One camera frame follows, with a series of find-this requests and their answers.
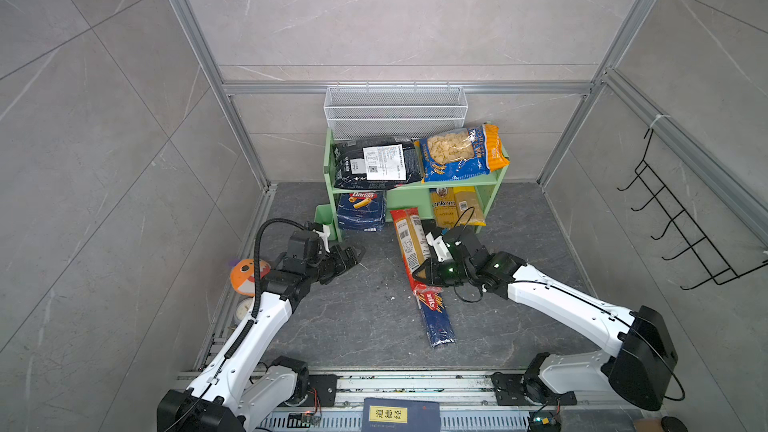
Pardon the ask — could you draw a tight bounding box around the blue book yellow label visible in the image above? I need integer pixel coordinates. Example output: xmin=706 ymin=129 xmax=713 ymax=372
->
xmin=361 ymin=398 xmax=441 ymax=432

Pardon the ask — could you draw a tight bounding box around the black wire hook rack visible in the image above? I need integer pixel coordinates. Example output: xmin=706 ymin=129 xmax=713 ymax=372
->
xmin=616 ymin=128 xmax=767 ymax=291

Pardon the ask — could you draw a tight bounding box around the metal base rail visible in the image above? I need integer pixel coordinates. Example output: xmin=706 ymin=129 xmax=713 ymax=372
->
xmin=164 ymin=368 xmax=667 ymax=432

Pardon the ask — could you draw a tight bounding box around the blue orange shell pasta bag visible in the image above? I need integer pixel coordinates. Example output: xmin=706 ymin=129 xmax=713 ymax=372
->
xmin=420 ymin=123 xmax=509 ymax=182

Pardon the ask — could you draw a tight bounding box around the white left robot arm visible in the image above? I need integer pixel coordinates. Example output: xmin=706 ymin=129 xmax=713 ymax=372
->
xmin=156 ymin=229 xmax=365 ymax=431

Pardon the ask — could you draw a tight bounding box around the blue Barilla pasta box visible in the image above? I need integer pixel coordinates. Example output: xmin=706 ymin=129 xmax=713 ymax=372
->
xmin=337 ymin=191 xmax=386 ymax=232

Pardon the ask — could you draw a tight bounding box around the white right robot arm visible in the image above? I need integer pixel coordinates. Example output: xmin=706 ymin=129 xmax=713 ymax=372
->
xmin=399 ymin=226 xmax=678 ymax=411

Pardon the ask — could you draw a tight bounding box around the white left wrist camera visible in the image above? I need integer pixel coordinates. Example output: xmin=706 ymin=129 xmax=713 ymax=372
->
xmin=314 ymin=224 xmax=331 ymax=253

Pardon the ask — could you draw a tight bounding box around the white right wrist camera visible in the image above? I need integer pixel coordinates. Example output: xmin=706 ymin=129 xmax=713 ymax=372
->
xmin=426 ymin=233 xmax=453 ymax=263

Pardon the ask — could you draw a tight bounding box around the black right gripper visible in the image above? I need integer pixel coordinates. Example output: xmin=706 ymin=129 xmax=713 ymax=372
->
xmin=411 ymin=257 xmax=475 ymax=286

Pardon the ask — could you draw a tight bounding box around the yellow spaghetti packet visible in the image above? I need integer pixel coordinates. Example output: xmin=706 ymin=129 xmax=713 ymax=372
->
xmin=453 ymin=187 xmax=486 ymax=227

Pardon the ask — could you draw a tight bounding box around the red spaghetti packet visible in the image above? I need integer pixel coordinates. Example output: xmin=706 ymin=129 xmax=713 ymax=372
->
xmin=390 ymin=208 xmax=442 ymax=295

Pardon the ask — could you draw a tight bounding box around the green wooden shelf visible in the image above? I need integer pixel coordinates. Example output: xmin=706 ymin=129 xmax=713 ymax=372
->
xmin=315 ymin=129 xmax=508 ymax=241

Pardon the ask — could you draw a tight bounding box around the Ankara spaghetti packet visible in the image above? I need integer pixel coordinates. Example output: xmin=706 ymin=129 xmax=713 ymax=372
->
xmin=430 ymin=187 xmax=459 ymax=229

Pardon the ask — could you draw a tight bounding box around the small round alarm clock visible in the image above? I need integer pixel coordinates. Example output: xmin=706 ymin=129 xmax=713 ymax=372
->
xmin=234 ymin=297 xmax=254 ymax=323

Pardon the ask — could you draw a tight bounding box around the white wire mesh basket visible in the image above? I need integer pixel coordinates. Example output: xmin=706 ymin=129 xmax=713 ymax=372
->
xmin=323 ymin=85 xmax=468 ymax=140

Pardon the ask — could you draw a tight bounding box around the black pasta bag white label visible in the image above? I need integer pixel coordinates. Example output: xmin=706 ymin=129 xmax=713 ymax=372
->
xmin=332 ymin=137 xmax=422 ymax=191

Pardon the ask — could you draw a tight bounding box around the orange shark plush toy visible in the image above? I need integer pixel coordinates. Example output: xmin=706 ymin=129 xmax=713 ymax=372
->
xmin=230 ymin=259 xmax=271 ymax=297

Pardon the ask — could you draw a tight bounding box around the blue spaghetti packet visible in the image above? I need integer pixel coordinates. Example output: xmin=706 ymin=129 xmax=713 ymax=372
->
xmin=414 ymin=286 xmax=456 ymax=348

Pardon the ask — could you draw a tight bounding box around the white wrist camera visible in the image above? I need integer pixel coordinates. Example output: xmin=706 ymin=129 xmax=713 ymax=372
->
xmin=314 ymin=224 xmax=331 ymax=253
xmin=426 ymin=233 xmax=453 ymax=263

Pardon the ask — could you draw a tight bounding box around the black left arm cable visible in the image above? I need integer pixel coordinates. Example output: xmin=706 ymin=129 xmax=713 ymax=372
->
xmin=250 ymin=217 xmax=310 ymax=319

